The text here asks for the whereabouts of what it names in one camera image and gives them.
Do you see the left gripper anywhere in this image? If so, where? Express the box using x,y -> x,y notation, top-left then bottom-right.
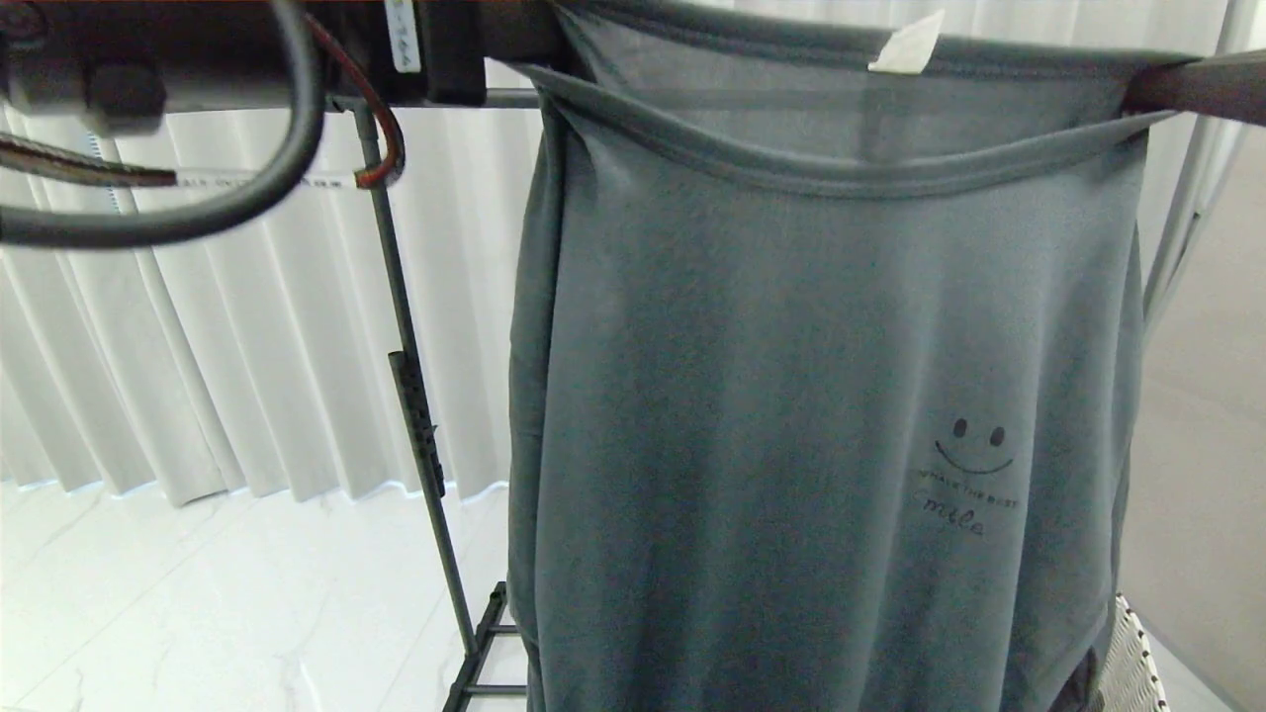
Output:
326,0 -> 488,108

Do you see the dark grey t-shirt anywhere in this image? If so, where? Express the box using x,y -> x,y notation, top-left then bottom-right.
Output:
505,0 -> 1204,712

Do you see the black clothes rack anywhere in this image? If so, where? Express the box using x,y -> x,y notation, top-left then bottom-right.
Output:
326,87 -> 543,712

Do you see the white laundry basket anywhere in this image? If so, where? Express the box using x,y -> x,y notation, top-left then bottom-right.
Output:
1091,593 -> 1175,712

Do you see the white curtain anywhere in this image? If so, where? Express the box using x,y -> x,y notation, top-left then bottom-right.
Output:
0,0 -> 1249,508

